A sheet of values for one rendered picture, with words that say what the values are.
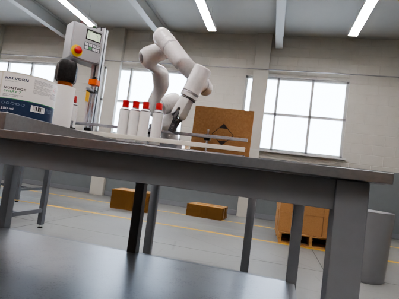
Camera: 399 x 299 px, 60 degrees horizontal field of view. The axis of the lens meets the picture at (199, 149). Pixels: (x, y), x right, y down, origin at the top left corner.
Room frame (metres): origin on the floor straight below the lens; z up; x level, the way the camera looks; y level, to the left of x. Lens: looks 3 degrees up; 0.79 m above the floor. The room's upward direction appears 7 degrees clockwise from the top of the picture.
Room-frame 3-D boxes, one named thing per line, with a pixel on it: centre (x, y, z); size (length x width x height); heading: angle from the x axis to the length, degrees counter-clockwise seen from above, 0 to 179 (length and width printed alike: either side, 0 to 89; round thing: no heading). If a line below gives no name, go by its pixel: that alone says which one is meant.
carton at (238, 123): (1.85, -0.12, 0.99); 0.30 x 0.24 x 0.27; 82
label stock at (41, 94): (1.16, 0.61, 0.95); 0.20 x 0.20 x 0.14
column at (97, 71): (1.86, 0.61, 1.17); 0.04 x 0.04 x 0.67; 77
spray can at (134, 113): (1.66, 0.33, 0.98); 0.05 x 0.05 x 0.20
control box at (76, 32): (1.82, 0.69, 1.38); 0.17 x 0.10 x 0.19; 132
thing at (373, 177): (1.59, 0.50, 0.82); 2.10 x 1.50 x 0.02; 77
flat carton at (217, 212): (6.18, -0.28, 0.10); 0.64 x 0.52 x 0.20; 75
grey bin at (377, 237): (3.22, -1.62, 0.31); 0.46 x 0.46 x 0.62
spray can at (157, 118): (1.63, 0.22, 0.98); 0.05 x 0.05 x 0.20
